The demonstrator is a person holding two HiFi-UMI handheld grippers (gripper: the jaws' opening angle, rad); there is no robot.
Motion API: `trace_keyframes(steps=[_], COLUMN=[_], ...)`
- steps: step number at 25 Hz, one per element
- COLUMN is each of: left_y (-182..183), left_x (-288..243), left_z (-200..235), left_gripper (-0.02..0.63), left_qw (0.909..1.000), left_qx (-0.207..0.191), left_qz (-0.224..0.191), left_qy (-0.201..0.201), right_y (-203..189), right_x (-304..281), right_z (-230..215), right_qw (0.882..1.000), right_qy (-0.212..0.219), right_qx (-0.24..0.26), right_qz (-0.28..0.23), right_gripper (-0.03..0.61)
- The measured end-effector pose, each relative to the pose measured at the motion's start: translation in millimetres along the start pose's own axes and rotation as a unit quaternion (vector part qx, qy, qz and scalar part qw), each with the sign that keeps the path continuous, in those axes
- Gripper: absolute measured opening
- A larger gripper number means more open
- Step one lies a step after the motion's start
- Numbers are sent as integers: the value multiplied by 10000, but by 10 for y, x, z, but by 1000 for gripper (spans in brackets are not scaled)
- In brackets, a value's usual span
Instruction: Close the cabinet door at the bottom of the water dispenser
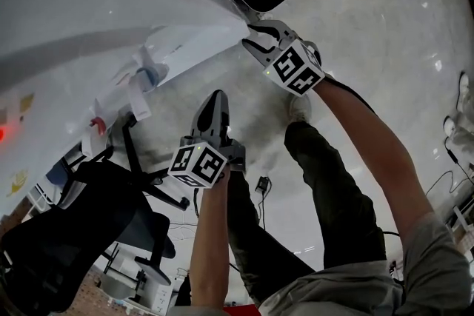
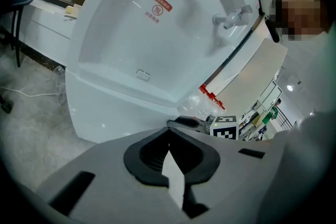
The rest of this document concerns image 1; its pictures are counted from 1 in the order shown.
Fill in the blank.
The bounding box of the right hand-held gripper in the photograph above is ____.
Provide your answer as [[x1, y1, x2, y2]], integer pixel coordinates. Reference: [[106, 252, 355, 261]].
[[242, 20, 326, 97]]

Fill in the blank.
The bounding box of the person's grey shirt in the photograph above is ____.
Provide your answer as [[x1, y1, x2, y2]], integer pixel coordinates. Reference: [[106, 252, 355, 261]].
[[221, 212, 473, 316]]

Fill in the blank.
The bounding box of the black office chair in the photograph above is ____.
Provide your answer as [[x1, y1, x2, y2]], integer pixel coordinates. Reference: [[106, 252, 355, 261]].
[[0, 110, 193, 312]]

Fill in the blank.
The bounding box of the person's right forearm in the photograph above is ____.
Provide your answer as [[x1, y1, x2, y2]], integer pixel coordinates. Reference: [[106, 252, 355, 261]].
[[314, 79, 434, 234]]

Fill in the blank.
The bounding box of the white water dispenser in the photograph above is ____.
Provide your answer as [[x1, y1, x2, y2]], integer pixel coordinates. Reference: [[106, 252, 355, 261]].
[[0, 0, 260, 223]]

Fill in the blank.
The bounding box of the person's white shoe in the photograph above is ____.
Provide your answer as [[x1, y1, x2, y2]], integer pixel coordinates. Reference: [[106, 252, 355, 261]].
[[443, 116, 458, 145], [458, 72, 471, 112], [287, 94, 313, 124]]

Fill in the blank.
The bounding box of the person's left forearm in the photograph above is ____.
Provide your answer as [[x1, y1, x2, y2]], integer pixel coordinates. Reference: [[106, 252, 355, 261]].
[[188, 169, 233, 308]]

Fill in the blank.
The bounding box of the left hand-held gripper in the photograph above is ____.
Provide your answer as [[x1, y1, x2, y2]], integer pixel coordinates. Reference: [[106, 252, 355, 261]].
[[167, 89, 247, 189]]

